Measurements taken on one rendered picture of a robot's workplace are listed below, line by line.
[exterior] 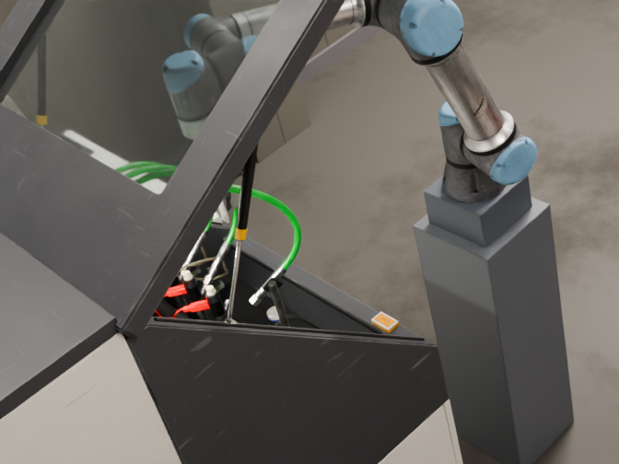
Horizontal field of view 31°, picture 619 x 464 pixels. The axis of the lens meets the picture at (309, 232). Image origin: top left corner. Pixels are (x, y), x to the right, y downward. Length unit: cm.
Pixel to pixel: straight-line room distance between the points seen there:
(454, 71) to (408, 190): 197
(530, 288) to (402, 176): 155
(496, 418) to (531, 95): 187
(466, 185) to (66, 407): 126
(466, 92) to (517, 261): 57
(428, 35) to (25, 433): 107
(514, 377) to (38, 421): 157
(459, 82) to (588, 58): 254
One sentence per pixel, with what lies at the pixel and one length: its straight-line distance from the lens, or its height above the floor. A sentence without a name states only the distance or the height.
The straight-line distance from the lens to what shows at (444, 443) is 243.
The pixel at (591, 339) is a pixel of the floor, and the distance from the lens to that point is 355.
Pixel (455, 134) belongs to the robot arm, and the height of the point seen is 109.
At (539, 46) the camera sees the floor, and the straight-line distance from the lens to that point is 494.
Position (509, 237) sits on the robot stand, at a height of 80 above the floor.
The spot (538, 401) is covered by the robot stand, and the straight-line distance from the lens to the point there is 311.
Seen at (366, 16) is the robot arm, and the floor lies 147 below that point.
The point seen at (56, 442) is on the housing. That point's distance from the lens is 172.
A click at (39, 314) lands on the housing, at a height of 150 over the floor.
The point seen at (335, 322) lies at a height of 89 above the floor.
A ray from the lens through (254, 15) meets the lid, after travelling 180.
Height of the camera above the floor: 254
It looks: 38 degrees down
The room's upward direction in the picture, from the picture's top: 16 degrees counter-clockwise
